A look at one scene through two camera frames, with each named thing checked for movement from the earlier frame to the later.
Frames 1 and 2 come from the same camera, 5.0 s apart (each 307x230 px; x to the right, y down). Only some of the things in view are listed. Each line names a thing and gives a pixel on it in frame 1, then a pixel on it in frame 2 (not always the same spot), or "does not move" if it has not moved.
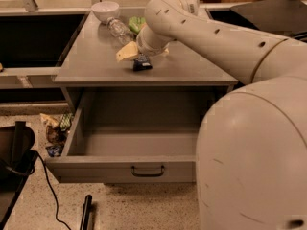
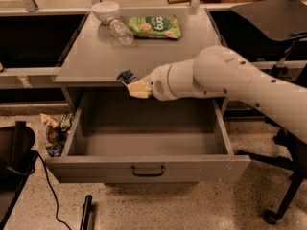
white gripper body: (148, 49) to (158, 81)
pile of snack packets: (57, 128) does not move
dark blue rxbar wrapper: (142, 63) to (128, 77)
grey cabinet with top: (90, 61) does not move
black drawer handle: (147, 174) does not move
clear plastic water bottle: (121, 31) does not move
